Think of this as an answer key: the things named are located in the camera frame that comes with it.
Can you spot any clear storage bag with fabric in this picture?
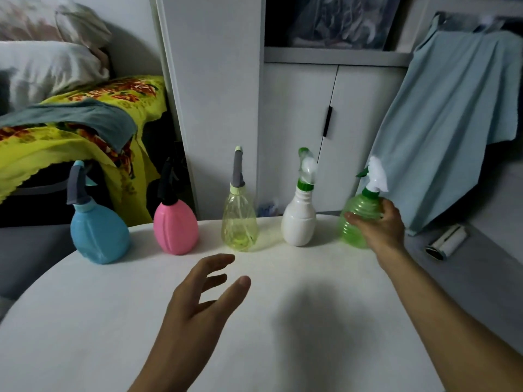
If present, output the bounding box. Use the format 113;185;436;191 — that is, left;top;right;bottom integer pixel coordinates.
286;0;403;50

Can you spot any green spray bottle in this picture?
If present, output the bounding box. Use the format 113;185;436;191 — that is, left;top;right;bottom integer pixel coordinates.
339;156;390;249

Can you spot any white spray bottle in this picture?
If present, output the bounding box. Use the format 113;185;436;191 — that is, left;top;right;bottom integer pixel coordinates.
281;148;318;247

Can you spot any clear yellow spray bottle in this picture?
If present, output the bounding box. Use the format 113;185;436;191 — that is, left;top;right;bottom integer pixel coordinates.
221;146;259;252

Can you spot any light blue hanging garment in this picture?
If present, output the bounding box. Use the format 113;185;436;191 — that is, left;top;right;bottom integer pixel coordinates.
360;12;523;236

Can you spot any grey-teal cloth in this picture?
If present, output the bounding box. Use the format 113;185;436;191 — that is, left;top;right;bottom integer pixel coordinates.
0;98;138;153

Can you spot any person's left hand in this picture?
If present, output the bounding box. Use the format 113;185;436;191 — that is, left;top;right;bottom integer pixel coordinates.
141;254;252;367

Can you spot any floral patterned pillow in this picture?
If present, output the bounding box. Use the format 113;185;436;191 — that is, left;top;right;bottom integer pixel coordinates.
0;0;113;49

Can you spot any grey upholstered seat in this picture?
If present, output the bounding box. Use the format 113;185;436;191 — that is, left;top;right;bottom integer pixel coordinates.
0;224;78;300

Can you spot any person's right forearm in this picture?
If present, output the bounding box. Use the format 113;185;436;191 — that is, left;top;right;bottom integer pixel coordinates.
376;246;523;392

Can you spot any pink spray bottle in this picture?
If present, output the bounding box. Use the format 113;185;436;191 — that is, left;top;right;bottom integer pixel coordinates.
153;157;199;256

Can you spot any white lint roller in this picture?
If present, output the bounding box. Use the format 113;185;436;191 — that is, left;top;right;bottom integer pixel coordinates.
425;224;469;262

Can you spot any person's right hand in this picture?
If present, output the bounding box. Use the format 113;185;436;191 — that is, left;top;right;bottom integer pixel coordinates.
344;198;406;266

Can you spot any blue spray bottle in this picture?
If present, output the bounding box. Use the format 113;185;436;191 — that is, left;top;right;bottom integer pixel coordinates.
66;160;131;265

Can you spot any person's left forearm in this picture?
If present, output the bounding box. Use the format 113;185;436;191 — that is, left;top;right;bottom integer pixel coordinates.
128;358;206;392

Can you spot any white cabinet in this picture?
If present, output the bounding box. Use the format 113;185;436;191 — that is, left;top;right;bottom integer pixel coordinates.
155;0;413;221

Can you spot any white pillow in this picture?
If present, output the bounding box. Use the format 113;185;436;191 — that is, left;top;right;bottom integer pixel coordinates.
0;41;111;112

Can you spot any yellow floral blanket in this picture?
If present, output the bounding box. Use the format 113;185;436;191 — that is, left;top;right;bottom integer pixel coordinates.
0;75;168;227

